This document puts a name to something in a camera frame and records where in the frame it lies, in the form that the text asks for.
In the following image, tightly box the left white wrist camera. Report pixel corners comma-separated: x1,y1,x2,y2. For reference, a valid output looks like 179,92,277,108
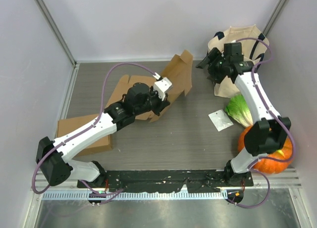
153,73,172,99

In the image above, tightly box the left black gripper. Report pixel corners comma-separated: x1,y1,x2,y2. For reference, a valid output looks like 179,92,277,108
135,86,170,117

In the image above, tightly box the green lettuce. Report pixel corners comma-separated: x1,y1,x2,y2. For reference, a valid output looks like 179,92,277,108
225,94,253,128

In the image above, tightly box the beige canvas tote bag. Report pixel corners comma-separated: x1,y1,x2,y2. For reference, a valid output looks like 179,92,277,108
208,25,269,98

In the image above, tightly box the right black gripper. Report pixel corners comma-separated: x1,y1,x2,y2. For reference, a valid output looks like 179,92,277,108
195,47,229,84

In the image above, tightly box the orange pumpkin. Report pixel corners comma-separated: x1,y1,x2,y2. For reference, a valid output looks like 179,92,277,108
237,126,293,174

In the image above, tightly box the brown cardboard box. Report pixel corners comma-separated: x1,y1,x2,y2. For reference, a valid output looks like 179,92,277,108
53,114,117,159

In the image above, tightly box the slotted cable duct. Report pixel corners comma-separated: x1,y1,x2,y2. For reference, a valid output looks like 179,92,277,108
42,190,227,201

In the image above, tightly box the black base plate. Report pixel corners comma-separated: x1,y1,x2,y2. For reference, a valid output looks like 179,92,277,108
87,170,254,193

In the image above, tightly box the brown cardboard sheet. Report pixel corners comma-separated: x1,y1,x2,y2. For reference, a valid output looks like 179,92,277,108
105,49,194,124

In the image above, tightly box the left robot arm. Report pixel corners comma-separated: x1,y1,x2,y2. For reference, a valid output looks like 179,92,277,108
36,78,172,188

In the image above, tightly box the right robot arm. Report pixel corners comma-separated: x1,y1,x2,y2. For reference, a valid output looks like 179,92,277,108
196,41,291,186

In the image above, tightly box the clear plastic pouch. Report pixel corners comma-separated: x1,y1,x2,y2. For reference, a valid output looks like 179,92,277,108
208,109,233,132

